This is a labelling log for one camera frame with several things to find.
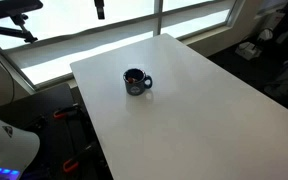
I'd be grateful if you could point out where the black articulated camera stand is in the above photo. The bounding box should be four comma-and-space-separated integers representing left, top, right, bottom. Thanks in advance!
0, 13, 39, 44

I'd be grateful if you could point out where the white device on floor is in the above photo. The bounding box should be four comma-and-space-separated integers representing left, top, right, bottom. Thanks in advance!
235, 41, 263, 61

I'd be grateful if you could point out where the black camera on mount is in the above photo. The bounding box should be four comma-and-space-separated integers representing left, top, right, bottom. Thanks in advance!
0, 0, 44, 21

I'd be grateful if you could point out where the grey office chair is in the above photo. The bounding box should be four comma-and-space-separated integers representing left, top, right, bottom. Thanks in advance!
263, 59, 288, 98

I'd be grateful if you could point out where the black perforated mounting board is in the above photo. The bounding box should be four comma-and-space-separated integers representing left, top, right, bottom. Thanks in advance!
0, 83, 114, 180

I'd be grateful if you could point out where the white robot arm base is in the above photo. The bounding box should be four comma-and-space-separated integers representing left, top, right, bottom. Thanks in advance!
0, 110, 41, 180

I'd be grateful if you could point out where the black orange bar clamp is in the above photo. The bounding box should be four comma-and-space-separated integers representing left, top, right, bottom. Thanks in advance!
62, 142, 100, 174
53, 104, 82, 121

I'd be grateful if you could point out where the grey window frame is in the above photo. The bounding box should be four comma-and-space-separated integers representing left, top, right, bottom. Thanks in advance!
0, 0, 246, 90

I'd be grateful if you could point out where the thin black camera cable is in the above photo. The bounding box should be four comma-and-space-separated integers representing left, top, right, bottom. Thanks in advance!
0, 19, 17, 105

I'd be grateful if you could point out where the dark blue speckled mug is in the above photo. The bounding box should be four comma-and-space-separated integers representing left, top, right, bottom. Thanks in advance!
122, 68, 153, 97

